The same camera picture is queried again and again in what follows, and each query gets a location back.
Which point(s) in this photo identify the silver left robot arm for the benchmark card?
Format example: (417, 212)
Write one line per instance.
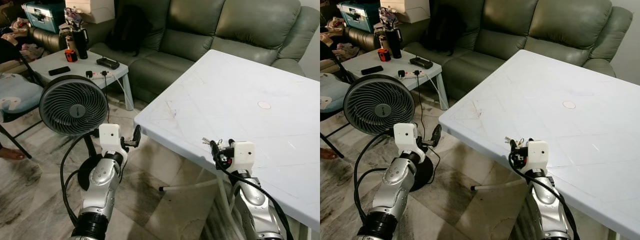
(395, 185)
(100, 185)

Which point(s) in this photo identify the large white plastic table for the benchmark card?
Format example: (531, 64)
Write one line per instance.
(550, 110)
(240, 110)

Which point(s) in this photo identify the white power strip with plugs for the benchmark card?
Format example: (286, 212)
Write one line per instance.
(97, 74)
(412, 74)

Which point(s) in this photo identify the grey round floor fan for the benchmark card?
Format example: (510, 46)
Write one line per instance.
(378, 105)
(72, 105)

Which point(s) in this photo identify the flat black box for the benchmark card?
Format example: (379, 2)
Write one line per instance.
(421, 62)
(108, 63)

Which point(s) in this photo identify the black phone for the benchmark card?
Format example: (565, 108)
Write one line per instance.
(59, 70)
(372, 70)

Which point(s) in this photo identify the small orange black device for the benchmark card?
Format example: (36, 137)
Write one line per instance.
(71, 55)
(384, 55)

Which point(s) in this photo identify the person's bare foot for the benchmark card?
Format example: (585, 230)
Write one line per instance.
(327, 154)
(11, 153)

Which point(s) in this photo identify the black backpack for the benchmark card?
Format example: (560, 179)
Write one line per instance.
(442, 30)
(127, 30)

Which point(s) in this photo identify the small white side table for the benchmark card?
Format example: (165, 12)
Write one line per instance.
(50, 62)
(360, 60)

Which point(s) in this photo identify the light blue chair cushion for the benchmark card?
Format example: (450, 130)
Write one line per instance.
(332, 92)
(17, 95)

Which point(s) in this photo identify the grey-green leather sofa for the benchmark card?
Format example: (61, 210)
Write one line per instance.
(225, 35)
(540, 35)

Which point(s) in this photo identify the colourful small toy figure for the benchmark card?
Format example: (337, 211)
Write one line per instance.
(387, 19)
(72, 19)

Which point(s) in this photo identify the white cardboard box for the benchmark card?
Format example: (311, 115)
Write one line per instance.
(407, 10)
(92, 10)

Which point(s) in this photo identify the blue plastic tool case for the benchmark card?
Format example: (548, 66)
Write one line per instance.
(42, 16)
(357, 16)

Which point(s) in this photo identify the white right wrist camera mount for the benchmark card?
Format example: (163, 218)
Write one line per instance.
(244, 155)
(538, 152)

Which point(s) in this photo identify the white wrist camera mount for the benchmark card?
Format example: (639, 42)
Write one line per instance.
(406, 139)
(244, 155)
(111, 140)
(538, 152)

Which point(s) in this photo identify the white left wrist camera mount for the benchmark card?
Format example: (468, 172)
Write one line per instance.
(111, 140)
(406, 139)

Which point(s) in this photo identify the black metal chair frame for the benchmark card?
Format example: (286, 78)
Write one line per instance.
(332, 145)
(15, 141)

